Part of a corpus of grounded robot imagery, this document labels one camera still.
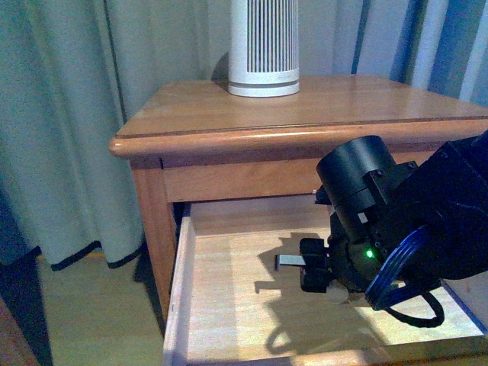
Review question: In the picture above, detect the light grey curtain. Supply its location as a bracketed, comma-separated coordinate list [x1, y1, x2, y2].
[1, 1, 487, 269]

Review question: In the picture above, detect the blue cable bundle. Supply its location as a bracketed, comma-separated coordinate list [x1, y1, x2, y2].
[364, 223, 430, 312]

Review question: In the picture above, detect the wooden top drawer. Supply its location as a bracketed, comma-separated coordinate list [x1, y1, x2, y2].
[163, 195, 487, 365]

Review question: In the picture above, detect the wooden nightstand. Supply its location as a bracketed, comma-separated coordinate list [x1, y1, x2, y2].
[110, 75, 487, 325]

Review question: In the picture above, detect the black cable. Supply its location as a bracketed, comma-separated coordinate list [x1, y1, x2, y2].
[384, 290, 445, 329]

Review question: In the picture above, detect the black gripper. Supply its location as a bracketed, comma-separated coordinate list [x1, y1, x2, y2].
[274, 136, 417, 297]

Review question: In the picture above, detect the white cylindrical air purifier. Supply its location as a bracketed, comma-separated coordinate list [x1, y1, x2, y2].
[228, 0, 300, 98]

